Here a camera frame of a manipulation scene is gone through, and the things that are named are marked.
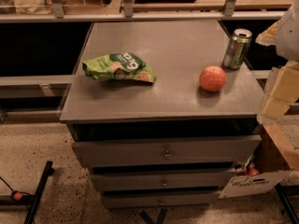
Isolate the middle grey drawer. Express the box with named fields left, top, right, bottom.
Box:
left=91, top=169, right=233, bottom=192

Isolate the black metal stand leg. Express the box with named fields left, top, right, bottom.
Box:
left=23, top=161, right=54, bottom=224

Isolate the grey drawer cabinet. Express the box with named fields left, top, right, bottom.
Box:
left=61, top=21, right=263, bottom=197

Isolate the metal railing frame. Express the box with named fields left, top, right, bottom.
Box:
left=0, top=0, right=296, bottom=23

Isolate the green snack bag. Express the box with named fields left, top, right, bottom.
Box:
left=82, top=52, right=156, bottom=84

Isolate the top grey drawer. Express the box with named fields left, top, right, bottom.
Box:
left=72, top=135, right=262, bottom=167

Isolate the grey drawer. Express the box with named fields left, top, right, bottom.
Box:
left=72, top=135, right=262, bottom=167
left=91, top=169, right=233, bottom=192
left=101, top=190, right=221, bottom=209

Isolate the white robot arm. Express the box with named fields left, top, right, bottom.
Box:
left=256, top=0, right=299, bottom=125

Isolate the orange fruit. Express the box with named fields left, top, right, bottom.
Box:
left=199, top=65, right=226, bottom=92

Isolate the black cable with orange clip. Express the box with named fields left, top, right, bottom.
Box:
left=0, top=175, right=35, bottom=210

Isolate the black frame bar right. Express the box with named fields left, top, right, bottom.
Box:
left=275, top=183, right=299, bottom=224

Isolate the bottom grey drawer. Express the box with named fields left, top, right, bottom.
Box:
left=101, top=190, right=221, bottom=209

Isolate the orange bottle in box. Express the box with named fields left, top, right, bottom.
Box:
left=247, top=162, right=260, bottom=176

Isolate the cardboard box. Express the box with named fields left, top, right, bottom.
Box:
left=220, top=124, right=299, bottom=199

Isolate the green soda can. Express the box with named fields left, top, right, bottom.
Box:
left=222, top=28, right=252, bottom=70

